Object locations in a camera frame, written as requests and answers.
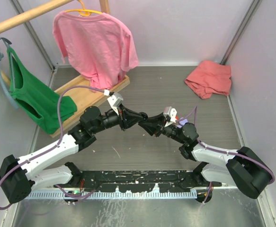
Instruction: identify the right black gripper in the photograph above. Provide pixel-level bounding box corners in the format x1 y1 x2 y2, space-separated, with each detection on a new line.
138 112 185 144

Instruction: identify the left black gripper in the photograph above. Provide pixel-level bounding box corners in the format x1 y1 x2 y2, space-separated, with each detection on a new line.
91 104 142 134

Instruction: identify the lilac earbud charging case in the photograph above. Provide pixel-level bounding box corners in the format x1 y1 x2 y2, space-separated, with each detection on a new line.
179 119 188 126

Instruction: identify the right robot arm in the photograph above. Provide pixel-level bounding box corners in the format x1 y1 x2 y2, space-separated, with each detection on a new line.
139 114 275 199

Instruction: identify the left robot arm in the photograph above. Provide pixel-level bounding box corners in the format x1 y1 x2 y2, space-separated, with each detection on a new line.
0 105 148 204

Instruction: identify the wooden clothes rack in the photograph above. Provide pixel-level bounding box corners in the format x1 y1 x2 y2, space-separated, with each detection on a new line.
0 0 131 139

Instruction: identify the salmon folded cloth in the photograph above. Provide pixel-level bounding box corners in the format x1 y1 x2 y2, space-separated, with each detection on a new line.
185 61 231 99

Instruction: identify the pink t-shirt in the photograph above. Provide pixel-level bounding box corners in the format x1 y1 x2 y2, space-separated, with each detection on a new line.
53 11 139 89

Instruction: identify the green tank top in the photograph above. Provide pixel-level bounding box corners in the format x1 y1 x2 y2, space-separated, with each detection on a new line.
6 46 78 135

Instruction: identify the orange clothes hanger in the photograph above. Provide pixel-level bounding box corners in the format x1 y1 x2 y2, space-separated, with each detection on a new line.
65 0 102 17

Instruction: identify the grey-blue clothes hanger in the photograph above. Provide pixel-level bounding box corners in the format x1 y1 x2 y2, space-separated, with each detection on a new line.
0 37 19 109

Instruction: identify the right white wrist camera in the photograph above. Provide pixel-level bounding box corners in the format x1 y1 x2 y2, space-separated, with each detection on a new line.
163 106 177 127

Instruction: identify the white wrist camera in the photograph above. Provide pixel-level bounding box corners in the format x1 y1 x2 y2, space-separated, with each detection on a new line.
163 106 177 127
104 89 123 115

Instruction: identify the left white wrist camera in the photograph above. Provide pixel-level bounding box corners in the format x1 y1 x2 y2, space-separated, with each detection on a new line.
104 89 123 115

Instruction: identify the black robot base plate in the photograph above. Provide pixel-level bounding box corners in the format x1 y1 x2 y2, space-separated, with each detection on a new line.
60 170 209 193

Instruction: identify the white slotted cable duct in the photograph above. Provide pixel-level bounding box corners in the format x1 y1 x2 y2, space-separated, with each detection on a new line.
26 189 197 200

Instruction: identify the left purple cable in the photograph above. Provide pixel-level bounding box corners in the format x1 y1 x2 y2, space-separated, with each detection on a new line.
0 86 107 210

